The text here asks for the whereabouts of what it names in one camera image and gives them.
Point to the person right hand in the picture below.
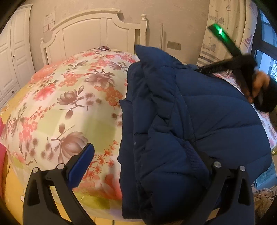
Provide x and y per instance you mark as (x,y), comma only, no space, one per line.
(260,82)

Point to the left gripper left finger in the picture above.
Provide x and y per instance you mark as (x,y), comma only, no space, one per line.
(39,205)

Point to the white wooden headboard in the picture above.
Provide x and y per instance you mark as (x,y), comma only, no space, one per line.
(91,29)

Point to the patterned window curtain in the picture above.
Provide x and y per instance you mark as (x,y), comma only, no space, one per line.
(238,18)

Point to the patterned purple pillow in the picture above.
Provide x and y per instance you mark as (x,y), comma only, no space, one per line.
(103,48)

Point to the floral bed quilt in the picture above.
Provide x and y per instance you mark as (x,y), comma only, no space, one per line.
(108,69)

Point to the dark framed window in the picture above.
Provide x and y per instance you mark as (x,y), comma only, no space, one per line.
(264,46)

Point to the wall notice papers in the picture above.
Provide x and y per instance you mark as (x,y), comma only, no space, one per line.
(49,22)

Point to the navy blue puffer jacket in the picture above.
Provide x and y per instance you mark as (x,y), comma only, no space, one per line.
(168,103)

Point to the white wardrobe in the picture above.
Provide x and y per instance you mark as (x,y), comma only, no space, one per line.
(16,59)

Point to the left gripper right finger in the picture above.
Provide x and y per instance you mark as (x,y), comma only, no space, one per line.
(228,199)

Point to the white stand lamp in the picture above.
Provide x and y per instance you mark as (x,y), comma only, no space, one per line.
(161,36)

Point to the wall socket panel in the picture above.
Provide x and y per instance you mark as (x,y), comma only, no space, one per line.
(174,45)

